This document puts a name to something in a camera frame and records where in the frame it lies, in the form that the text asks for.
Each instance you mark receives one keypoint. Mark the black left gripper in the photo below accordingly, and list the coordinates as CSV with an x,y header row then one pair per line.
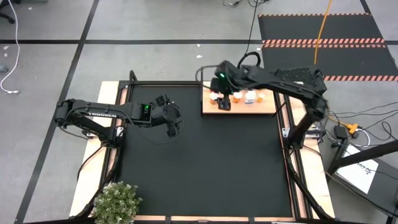
x,y
166,113

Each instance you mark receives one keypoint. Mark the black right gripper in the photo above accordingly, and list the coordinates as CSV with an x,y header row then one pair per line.
x,y
225,82

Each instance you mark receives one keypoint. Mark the large orange pill bottle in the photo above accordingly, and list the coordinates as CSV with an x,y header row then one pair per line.
x,y
214,96
237,95

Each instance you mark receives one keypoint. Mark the white medicine bottle blue label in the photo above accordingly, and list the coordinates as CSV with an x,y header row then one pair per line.
x,y
250,95

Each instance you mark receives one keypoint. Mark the small orange pill bottle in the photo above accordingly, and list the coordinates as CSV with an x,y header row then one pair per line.
x,y
261,96

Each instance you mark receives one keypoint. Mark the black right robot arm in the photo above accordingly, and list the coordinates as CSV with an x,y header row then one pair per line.
x,y
289,85

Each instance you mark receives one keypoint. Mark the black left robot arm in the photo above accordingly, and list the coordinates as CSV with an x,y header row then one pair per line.
x,y
102,113

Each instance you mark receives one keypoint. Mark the light wooden board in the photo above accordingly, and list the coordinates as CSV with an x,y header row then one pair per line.
x,y
248,107

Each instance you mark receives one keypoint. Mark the black table mat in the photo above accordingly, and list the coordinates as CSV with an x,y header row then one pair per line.
x,y
205,161

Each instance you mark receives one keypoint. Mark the black perforated box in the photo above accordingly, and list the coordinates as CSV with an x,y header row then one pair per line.
x,y
295,74

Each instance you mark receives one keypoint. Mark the black hazard-striped floor mat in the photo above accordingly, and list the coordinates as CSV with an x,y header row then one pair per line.
x,y
289,28

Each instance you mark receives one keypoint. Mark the green potted plant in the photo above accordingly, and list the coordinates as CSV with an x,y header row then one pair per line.
x,y
116,202

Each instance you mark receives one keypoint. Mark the black metal stand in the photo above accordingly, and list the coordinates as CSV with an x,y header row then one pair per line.
x,y
367,154

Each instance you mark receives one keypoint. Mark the white printed sheet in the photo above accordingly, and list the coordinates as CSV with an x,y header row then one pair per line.
x,y
357,172

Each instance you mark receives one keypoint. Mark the black office chair base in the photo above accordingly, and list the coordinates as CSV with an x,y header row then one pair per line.
x,y
7,18

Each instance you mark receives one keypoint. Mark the black aluminium table frame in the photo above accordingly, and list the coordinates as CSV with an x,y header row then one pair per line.
x,y
161,82

